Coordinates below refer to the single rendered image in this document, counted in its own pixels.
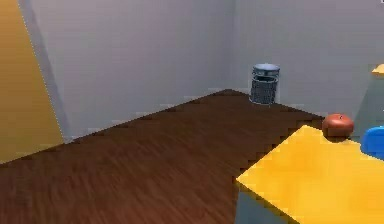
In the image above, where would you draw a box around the red apple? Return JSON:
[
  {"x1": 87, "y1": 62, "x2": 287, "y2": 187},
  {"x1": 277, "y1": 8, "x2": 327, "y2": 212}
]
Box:
[{"x1": 321, "y1": 113, "x2": 355, "y2": 139}]

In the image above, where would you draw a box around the grey mesh waste bin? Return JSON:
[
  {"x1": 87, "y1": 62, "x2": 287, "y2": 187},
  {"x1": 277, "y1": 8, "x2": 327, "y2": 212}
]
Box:
[{"x1": 248, "y1": 63, "x2": 281, "y2": 106}]

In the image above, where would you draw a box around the blue rounded object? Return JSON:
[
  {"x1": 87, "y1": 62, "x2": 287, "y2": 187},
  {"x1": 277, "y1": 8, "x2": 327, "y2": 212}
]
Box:
[{"x1": 360, "y1": 125, "x2": 384, "y2": 161}]

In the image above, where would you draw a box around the yellow top grey cabinet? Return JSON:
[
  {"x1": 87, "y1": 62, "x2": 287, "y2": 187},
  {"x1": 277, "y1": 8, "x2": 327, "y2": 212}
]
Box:
[{"x1": 352, "y1": 63, "x2": 384, "y2": 142}]

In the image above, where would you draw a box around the yellow wooden door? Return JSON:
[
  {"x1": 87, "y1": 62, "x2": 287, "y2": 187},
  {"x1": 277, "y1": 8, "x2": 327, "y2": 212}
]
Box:
[{"x1": 0, "y1": 0, "x2": 65, "y2": 164}]

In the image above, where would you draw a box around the yellow top counter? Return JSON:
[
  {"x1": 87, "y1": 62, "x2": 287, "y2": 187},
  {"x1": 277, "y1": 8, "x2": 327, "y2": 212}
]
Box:
[{"x1": 234, "y1": 124, "x2": 384, "y2": 224}]

